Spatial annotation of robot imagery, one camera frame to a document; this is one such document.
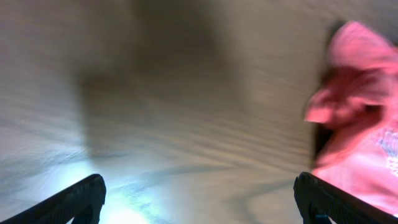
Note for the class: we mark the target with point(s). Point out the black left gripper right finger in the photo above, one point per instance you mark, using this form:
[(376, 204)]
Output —
[(319, 202)]

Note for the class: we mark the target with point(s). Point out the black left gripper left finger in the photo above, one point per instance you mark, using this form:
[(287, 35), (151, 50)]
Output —
[(80, 203)]

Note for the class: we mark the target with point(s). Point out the red soccer t-shirt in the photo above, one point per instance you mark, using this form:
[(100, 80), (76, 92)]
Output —
[(358, 103)]

